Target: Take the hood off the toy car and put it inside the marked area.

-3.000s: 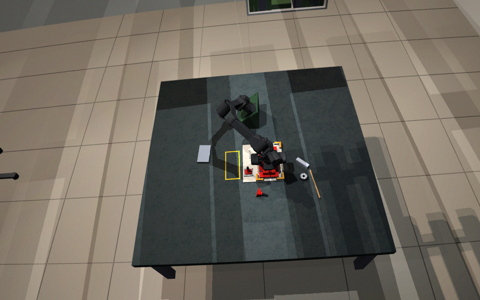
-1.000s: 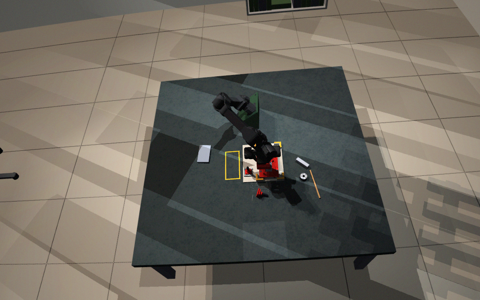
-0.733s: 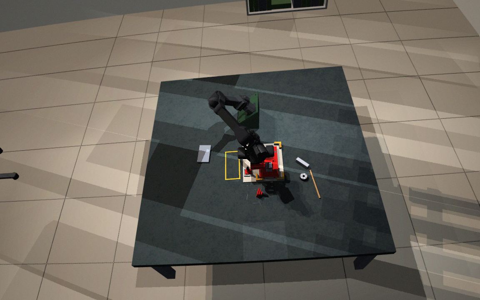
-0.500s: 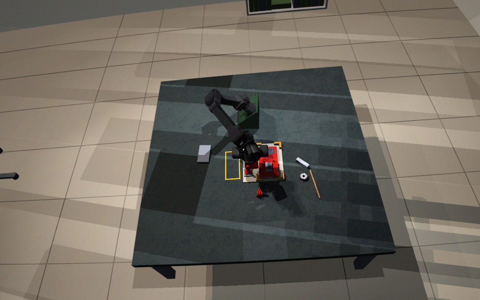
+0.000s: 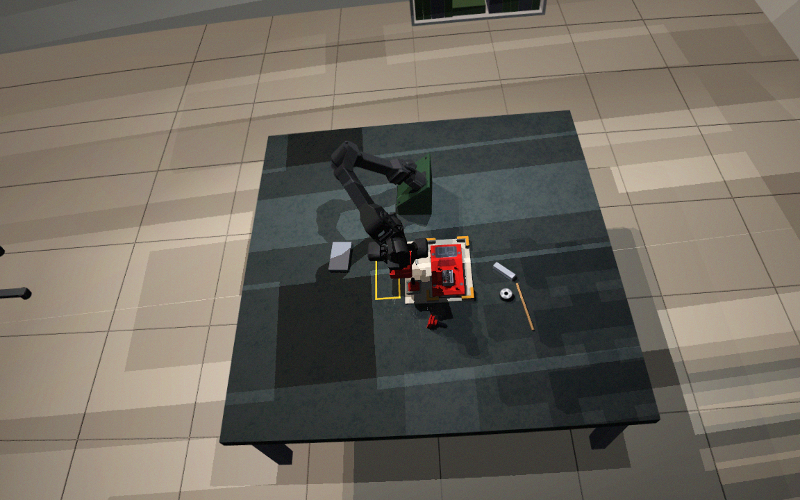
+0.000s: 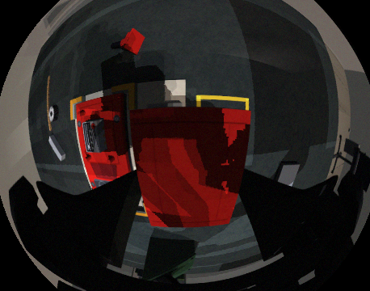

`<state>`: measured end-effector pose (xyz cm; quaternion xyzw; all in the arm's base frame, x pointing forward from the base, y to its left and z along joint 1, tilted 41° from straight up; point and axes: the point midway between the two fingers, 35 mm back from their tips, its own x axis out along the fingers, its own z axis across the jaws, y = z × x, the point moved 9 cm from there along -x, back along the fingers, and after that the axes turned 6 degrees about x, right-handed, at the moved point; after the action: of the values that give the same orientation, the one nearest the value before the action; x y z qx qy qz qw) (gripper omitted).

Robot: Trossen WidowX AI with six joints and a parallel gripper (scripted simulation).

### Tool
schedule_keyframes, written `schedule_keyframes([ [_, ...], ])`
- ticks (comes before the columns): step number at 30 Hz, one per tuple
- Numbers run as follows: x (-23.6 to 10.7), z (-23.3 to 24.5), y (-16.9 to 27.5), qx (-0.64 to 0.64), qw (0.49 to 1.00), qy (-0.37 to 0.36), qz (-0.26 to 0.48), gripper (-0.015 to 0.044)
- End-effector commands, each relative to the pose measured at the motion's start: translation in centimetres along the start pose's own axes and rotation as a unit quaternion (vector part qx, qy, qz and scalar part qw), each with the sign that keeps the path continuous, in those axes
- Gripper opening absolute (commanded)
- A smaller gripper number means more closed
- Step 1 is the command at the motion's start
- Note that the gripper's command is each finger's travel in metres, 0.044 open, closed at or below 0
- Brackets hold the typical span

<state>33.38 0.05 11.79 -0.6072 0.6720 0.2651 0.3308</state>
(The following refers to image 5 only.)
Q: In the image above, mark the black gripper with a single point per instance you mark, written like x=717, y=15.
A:
x=418, y=248

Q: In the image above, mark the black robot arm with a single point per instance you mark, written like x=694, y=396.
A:
x=372, y=216

